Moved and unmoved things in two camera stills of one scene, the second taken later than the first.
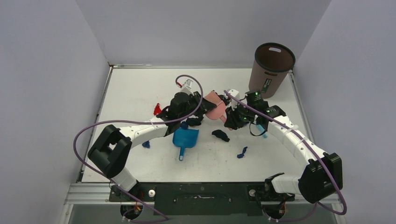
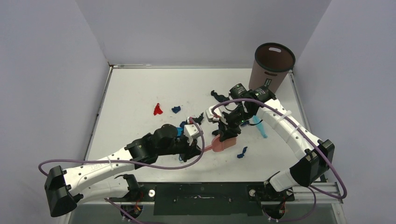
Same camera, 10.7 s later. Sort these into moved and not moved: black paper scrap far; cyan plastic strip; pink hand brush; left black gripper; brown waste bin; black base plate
Moved: pink hand brush; left black gripper
Not moved: black base plate; cyan plastic strip; brown waste bin; black paper scrap far
